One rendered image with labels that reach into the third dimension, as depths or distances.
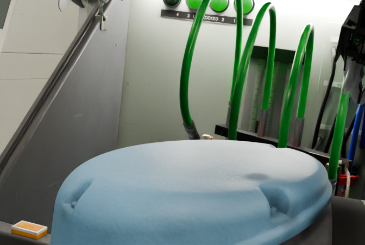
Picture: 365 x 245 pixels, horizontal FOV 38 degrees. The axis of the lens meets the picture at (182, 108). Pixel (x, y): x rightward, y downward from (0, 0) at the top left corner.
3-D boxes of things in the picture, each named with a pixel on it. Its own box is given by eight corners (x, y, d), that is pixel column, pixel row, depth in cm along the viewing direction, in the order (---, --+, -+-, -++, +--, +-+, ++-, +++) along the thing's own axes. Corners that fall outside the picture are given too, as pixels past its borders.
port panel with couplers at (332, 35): (306, 158, 120) (327, 21, 115) (307, 155, 123) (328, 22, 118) (365, 169, 116) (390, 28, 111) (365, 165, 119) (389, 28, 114)
